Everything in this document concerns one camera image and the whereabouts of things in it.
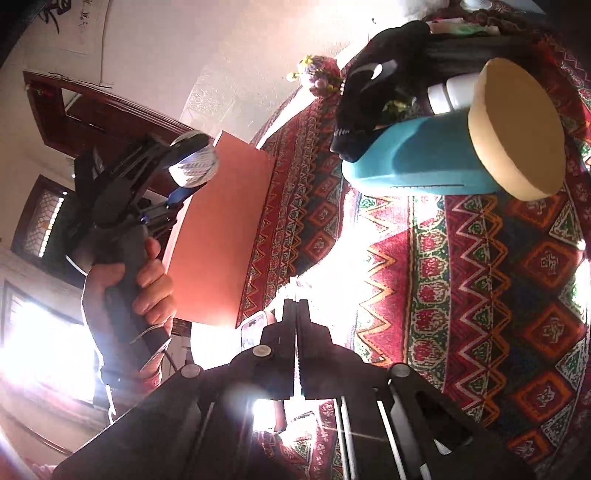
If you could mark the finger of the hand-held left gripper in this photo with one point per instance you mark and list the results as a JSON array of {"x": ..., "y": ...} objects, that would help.
[
  {"x": 157, "y": 147},
  {"x": 178, "y": 197}
]

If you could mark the ribbed LED light bulb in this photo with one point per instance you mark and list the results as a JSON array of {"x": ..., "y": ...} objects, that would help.
[{"x": 194, "y": 166}]

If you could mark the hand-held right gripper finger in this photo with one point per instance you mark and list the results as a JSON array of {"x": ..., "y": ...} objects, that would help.
[
  {"x": 290, "y": 332},
  {"x": 301, "y": 332}
]

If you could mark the black plush toy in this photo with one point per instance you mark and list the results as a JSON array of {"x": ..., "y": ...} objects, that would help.
[{"x": 364, "y": 92}]

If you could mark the small artificial flower bouquet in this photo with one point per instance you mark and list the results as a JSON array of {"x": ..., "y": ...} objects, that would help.
[{"x": 318, "y": 74}]

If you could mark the person's left hand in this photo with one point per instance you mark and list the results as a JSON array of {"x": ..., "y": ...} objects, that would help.
[{"x": 154, "y": 286}]

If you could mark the black long object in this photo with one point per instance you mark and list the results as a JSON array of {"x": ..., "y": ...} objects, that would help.
[{"x": 466, "y": 55}]

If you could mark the red patterned blanket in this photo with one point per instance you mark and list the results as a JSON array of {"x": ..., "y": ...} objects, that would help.
[{"x": 485, "y": 277}]

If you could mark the white plastic bottle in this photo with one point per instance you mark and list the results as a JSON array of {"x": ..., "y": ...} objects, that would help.
[{"x": 450, "y": 94}]

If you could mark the blue bottle with tan lid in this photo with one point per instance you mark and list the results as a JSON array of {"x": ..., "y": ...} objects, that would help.
[{"x": 429, "y": 157}]

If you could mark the smartphone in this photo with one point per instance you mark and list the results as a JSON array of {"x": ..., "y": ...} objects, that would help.
[{"x": 251, "y": 330}]

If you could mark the orange cardboard box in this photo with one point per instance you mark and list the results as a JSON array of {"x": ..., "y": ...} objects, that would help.
[{"x": 221, "y": 230}]

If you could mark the person's left forearm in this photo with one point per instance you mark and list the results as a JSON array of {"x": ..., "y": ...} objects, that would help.
[{"x": 108, "y": 353}]

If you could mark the lattice window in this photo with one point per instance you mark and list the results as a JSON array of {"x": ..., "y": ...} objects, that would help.
[{"x": 44, "y": 217}]

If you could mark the dark wooden door frame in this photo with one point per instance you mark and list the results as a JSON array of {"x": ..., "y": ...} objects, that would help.
[{"x": 115, "y": 120}]

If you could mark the calligraphy wall poster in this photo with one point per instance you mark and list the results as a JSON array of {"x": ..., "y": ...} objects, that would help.
[{"x": 78, "y": 27}]

